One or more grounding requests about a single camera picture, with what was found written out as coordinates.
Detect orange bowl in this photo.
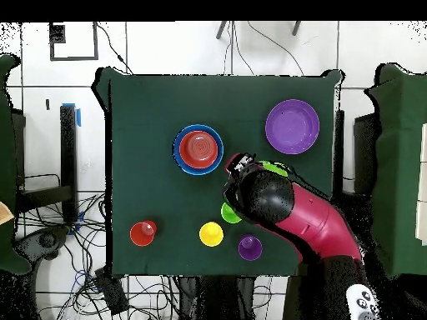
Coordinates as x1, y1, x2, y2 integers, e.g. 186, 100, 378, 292
178, 130, 219, 170

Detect large green bowl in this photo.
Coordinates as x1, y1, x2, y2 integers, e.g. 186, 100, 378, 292
258, 160, 290, 178

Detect large light blue bowl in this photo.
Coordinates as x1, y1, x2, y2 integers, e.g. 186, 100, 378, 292
173, 123, 225, 177

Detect green cup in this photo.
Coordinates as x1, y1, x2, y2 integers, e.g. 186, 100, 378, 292
220, 201, 243, 224

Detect large purple bowl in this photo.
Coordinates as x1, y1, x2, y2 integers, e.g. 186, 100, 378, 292
265, 98, 320, 155

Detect yellow cup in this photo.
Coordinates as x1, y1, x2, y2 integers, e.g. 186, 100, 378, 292
198, 221, 225, 248

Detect purple cup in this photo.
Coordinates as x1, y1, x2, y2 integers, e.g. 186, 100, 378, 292
237, 233, 264, 262

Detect dark green tablecloth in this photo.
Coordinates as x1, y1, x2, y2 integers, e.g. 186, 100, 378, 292
91, 66, 344, 278

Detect black metal stand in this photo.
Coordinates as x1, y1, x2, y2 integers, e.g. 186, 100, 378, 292
16, 102, 82, 223
334, 109, 345, 198

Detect orange cup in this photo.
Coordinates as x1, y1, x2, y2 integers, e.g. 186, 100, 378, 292
129, 219, 158, 248

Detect black equipment box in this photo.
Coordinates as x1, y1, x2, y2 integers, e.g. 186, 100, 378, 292
353, 112, 379, 198
11, 109, 27, 188

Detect side table green cloth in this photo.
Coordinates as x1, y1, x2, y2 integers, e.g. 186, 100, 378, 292
0, 54, 33, 276
364, 62, 427, 278

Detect black floor box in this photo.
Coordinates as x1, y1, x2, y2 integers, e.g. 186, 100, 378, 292
94, 266, 129, 316

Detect black floor stand base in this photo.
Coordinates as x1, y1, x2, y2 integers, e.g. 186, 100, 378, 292
14, 224, 73, 264

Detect tan cardboard sheet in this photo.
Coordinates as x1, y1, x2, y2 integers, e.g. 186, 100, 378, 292
0, 200, 15, 225

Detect camera tripod legs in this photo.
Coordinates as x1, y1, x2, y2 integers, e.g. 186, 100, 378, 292
215, 20, 302, 40

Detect black floor cable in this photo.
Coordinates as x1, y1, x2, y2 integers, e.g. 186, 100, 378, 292
95, 22, 134, 74

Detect tangle of floor cables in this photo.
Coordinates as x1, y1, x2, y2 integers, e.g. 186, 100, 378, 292
14, 172, 181, 320

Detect gray square floor frame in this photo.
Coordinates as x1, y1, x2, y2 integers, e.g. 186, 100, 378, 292
48, 22, 99, 62

